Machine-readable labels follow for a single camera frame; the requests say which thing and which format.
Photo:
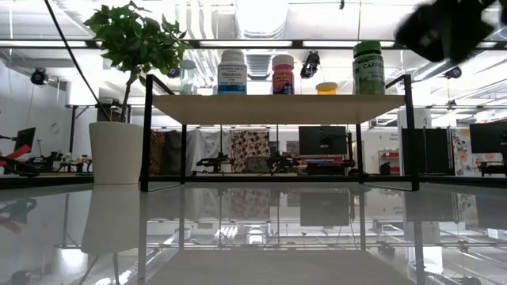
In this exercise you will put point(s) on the black background robot arm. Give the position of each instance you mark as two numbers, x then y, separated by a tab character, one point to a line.
214	161
281	162

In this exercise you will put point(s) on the black partition panel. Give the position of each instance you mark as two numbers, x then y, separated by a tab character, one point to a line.
435	150

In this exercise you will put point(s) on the floral patterned cloth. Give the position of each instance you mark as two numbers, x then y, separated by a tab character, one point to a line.
461	154

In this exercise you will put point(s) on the cluttered workbench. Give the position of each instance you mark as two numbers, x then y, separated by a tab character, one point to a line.
59	164

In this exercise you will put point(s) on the white melatonin bottle blue label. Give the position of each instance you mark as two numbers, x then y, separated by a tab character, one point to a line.
232	75

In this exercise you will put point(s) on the wooden shelf with black frame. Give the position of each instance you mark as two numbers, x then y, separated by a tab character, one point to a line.
277	109

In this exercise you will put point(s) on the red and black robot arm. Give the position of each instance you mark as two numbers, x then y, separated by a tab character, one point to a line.
17	152

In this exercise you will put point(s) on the wide black monitor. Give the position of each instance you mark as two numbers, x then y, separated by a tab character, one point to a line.
489	136

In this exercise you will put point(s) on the black aluminium table frame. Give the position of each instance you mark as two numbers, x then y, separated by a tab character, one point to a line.
59	180

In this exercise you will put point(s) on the brown dotted patterned cloth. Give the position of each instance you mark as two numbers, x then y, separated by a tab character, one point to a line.
249	148

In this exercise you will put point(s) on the pink bottle with white cap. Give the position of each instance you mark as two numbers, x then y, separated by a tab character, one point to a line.
283	79

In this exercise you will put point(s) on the small black tilted monitor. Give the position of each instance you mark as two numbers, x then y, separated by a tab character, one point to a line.
25	137

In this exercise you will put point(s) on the green caffeine bottle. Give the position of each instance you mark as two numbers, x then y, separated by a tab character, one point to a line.
368	71

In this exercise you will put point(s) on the rack with red bins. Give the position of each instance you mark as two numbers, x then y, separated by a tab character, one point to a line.
390	155

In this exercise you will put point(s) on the small clear bottle white cap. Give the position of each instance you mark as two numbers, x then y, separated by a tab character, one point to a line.
186	79

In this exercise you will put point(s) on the black round ceiling camera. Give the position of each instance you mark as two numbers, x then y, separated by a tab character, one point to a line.
453	73
173	73
39	76

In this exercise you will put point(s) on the dark gray hanging cloth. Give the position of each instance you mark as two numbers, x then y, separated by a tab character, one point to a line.
174	150

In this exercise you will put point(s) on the white round plant pot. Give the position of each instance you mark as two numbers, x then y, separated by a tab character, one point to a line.
115	152

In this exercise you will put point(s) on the black hanging camera device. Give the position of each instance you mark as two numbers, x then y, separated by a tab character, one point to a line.
310	65

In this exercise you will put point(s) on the black background monitor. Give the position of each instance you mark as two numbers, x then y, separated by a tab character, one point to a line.
322	140

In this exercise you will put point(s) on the white hanging cloth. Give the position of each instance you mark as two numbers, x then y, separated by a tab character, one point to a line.
206	142

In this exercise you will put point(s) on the orange pill bottle white cap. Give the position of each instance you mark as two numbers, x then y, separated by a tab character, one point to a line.
326	89

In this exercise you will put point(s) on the green leafy plant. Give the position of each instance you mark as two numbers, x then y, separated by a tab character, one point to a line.
134	39

